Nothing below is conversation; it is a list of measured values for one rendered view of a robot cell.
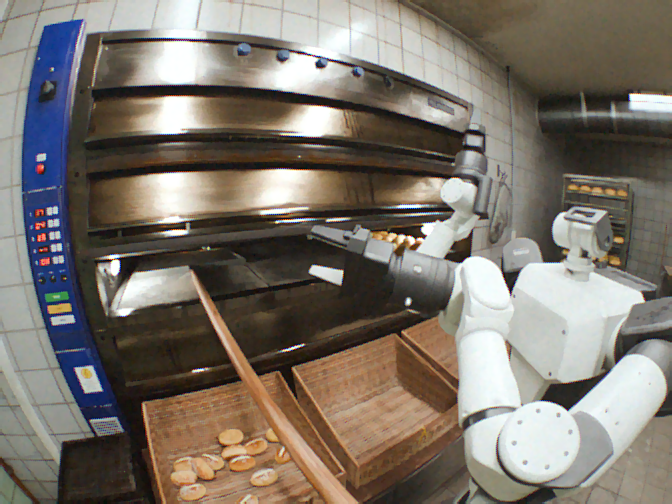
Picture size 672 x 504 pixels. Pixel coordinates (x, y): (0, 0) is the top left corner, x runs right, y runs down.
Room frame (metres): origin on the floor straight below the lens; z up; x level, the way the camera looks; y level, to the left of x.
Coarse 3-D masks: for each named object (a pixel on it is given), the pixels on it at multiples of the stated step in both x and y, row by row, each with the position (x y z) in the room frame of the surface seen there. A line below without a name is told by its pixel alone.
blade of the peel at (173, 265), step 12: (216, 252) 1.57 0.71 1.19; (228, 252) 1.57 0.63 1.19; (144, 264) 1.27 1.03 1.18; (156, 264) 1.28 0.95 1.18; (168, 264) 1.29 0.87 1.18; (180, 264) 1.29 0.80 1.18; (204, 264) 1.23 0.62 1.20; (216, 264) 1.26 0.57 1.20; (228, 264) 1.29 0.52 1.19; (144, 276) 1.06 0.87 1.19
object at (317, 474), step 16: (192, 272) 1.07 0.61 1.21; (208, 304) 0.75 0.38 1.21; (224, 336) 0.57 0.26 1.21; (240, 352) 0.50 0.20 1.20; (240, 368) 0.45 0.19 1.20; (256, 384) 0.40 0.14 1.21; (256, 400) 0.36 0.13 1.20; (272, 400) 0.36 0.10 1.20; (272, 416) 0.32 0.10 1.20; (288, 432) 0.29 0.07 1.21; (288, 448) 0.26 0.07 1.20; (304, 448) 0.26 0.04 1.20; (304, 464) 0.23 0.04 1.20; (320, 464) 0.23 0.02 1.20; (320, 480) 0.21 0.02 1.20; (336, 480) 0.21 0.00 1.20; (336, 496) 0.18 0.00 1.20
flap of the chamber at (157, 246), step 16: (336, 224) 0.93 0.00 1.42; (352, 224) 0.96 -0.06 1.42; (368, 224) 1.00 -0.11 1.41; (384, 224) 1.04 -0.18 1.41; (400, 224) 1.08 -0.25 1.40; (416, 224) 1.14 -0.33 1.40; (432, 224) 1.41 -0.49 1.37; (160, 240) 0.64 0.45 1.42; (176, 240) 0.66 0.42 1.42; (192, 240) 0.69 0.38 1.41; (208, 240) 0.71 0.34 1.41; (224, 240) 0.73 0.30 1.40; (240, 240) 0.76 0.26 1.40; (256, 240) 0.90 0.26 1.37; (80, 256) 0.51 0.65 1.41; (96, 256) 0.54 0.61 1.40; (112, 256) 0.60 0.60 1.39
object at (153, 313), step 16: (448, 256) 1.50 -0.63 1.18; (464, 256) 1.59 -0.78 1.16; (272, 288) 0.98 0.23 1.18; (288, 288) 0.99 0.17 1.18; (304, 288) 1.02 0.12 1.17; (320, 288) 1.06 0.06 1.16; (336, 288) 1.10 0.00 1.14; (160, 304) 0.78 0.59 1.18; (176, 304) 0.79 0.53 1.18; (192, 304) 0.80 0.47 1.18; (224, 304) 0.86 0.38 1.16; (240, 304) 0.89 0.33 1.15; (256, 304) 0.92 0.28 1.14; (112, 320) 0.65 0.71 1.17; (128, 320) 0.68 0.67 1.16; (144, 320) 0.71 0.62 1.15; (160, 320) 0.74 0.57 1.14
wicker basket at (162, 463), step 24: (240, 384) 0.83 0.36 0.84; (264, 384) 0.88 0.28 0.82; (144, 408) 0.61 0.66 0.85; (216, 408) 0.75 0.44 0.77; (240, 408) 0.80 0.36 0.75; (288, 408) 0.85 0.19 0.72; (168, 432) 0.62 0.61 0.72; (192, 432) 0.67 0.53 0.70; (216, 432) 0.72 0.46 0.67; (312, 432) 0.68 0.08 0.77; (168, 456) 0.58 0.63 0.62; (192, 456) 0.63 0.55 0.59; (264, 456) 0.69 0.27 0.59; (168, 480) 0.45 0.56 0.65; (216, 480) 0.54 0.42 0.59; (240, 480) 0.56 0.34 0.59; (288, 480) 0.59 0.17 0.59
